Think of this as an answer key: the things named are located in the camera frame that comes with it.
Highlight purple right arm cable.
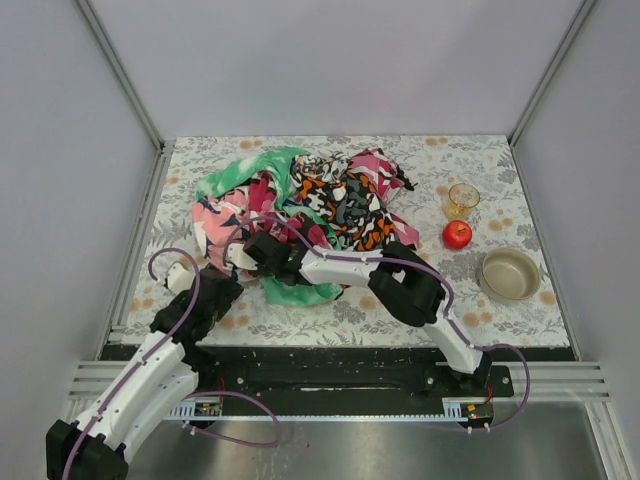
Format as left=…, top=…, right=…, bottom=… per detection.
left=222, top=215, right=531, bottom=432

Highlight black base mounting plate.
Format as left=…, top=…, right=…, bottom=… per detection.
left=99, top=344, right=516, bottom=416

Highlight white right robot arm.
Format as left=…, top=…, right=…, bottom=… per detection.
left=229, top=232, right=492, bottom=390

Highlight pink navy leaf-print cloth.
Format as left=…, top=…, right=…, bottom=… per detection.
left=191, top=187, right=255, bottom=274

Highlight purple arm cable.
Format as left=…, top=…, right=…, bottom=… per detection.
left=62, top=248, right=282, bottom=480
left=222, top=215, right=531, bottom=432

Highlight left aluminium frame post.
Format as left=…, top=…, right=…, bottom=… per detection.
left=73, top=0, right=165, bottom=152

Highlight red apple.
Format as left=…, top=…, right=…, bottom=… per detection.
left=442, top=220, right=473, bottom=250

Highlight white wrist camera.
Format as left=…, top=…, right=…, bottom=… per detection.
left=225, top=243, right=258, bottom=271
left=163, top=262, right=195, bottom=295

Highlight beige metal bowl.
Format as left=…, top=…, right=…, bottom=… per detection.
left=479, top=248, right=541, bottom=305

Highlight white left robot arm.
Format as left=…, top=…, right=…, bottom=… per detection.
left=45, top=267, right=243, bottom=479

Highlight green tie-dye cloth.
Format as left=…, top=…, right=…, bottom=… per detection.
left=195, top=147, right=339, bottom=282

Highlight floral patterned table mat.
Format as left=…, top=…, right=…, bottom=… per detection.
left=118, top=134, right=571, bottom=357

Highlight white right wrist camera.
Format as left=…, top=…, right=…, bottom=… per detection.
left=225, top=243, right=258, bottom=271

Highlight right aluminium frame post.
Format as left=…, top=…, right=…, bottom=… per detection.
left=508, top=0, right=601, bottom=146

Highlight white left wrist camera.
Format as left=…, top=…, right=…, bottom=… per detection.
left=163, top=262, right=195, bottom=295

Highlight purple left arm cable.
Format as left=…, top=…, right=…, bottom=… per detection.
left=62, top=248, right=282, bottom=480

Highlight orange grey camouflage cloth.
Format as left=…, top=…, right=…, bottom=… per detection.
left=290, top=150, right=419, bottom=251

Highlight aluminium frame post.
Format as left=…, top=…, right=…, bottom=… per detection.
left=73, top=0, right=165, bottom=152
left=508, top=0, right=601, bottom=146

